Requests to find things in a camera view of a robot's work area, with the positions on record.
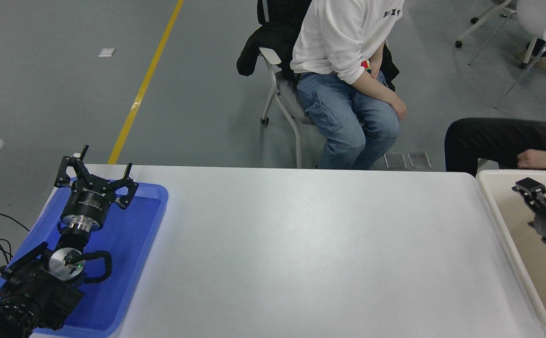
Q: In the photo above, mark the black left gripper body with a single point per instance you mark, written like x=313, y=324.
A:
x=87, y=199

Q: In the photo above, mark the colourful puzzle cube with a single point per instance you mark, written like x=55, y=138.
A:
x=366, y=65

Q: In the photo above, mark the person's right forearm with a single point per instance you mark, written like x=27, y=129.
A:
x=374, y=87

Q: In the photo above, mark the person's hand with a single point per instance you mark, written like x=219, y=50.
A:
x=535, y=160

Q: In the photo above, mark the person's right hand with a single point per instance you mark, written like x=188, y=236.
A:
x=399, y=108

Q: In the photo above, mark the large pale bin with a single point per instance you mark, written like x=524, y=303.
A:
x=503, y=206

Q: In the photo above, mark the blue plastic tray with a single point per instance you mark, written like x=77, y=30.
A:
x=127, y=244

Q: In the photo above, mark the metal floor plate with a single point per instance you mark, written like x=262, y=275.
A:
x=395, y=160
x=419, y=160

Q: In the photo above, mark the white paper scrap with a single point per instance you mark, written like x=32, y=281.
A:
x=107, y=52

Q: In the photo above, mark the white shell chair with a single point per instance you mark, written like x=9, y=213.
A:
x=545, y=19

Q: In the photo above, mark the white rolling stand leg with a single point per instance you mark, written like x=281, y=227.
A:
x=481, y=23

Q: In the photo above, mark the white frame grey seat chair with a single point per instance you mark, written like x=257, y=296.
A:
x=288, y=101

